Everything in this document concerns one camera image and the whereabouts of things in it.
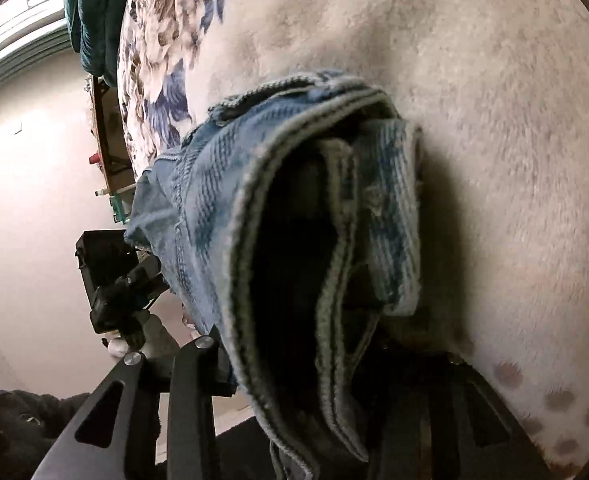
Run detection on dark cloth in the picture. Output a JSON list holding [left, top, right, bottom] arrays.
[[0, 362, 92, 480]]

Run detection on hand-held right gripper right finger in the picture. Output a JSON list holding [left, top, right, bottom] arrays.
[[369, 351, 552, 480]]

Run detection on floral cream blanket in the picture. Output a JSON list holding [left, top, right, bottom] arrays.
[[116, 0, 589, 477]]

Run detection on teal plush cloth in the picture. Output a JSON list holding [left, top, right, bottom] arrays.
[[63, 0, 136, 88]]

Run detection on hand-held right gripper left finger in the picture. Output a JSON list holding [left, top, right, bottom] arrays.
[[31, 335, 236, 480]]

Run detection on blue denim pants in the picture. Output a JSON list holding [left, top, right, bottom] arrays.
[[123, 71, 423, 480]]

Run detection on window with white frame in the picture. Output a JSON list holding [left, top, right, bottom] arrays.
[[0, 0, 71, 92]]

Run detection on wooden side table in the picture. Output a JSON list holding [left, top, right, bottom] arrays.
[[85, 74, 141, 227]]

